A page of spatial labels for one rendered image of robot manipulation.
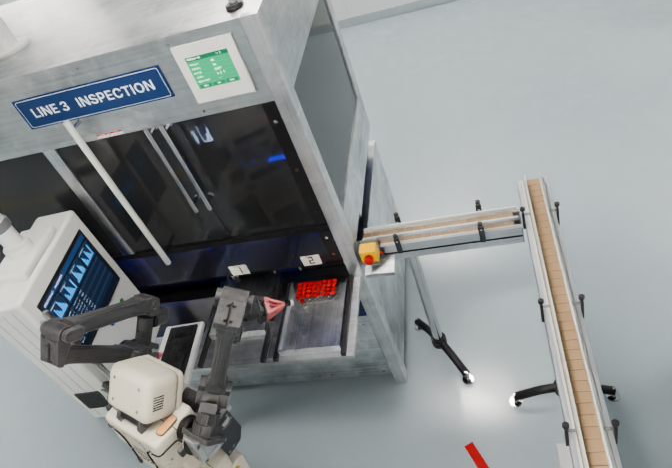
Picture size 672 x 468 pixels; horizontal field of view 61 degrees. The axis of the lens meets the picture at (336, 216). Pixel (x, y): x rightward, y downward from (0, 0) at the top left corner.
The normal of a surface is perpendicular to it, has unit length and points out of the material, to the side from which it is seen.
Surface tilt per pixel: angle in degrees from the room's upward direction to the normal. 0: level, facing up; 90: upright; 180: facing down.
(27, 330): 90
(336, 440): 0
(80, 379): 90
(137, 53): 90
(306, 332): 0
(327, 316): 0
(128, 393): 48
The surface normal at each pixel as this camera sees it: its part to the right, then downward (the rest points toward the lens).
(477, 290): -0.29, -0.71
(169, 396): 0.81, 0.17
